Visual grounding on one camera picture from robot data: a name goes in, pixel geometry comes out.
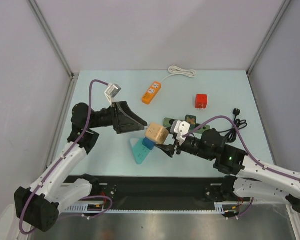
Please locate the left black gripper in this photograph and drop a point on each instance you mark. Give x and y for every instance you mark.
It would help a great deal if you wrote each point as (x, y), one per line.
(123, 120)

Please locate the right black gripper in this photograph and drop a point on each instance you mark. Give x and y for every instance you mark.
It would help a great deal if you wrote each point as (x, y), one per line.
(177, 145)

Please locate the beige cube plug adapter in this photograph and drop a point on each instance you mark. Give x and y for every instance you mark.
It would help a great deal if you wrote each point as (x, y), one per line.
(156, 133)

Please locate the blue cube plug adapter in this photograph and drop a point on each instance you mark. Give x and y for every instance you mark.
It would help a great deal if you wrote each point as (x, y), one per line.
(148, 143)

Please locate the olive green power strip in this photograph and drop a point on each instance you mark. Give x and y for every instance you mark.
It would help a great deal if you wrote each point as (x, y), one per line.
(167, 122)

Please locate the teal triangular power strip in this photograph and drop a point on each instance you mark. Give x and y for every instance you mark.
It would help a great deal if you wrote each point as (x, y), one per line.
(139, 150)

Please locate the dark green cube plug adapter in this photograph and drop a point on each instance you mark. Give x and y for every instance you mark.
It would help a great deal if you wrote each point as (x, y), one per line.
(190, 119)

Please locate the orange power strip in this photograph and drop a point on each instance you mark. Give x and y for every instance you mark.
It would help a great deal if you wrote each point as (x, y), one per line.
(151, 93)

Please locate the red cube plug adapter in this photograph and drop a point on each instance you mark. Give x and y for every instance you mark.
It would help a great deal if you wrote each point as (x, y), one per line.
(201, 101)

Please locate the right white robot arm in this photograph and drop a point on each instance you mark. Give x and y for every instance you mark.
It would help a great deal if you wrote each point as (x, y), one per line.
(248, 176)

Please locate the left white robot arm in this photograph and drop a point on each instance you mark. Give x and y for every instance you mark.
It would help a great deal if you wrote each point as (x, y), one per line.
(43, 201)

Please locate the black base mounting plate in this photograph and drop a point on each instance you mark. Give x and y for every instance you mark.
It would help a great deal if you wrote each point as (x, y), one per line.
(156, 188)

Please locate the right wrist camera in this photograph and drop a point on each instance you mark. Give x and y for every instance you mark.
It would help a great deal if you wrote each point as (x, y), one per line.
(179, 128)

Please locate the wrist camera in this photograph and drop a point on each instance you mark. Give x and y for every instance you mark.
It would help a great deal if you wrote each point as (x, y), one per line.
(179, 128)
(111, 91)

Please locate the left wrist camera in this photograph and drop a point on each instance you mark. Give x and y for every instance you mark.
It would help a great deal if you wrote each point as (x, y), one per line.
(111, 91)

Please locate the white slotted cable duct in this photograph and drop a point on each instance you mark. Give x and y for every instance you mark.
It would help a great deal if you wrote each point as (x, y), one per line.
(164, 206)

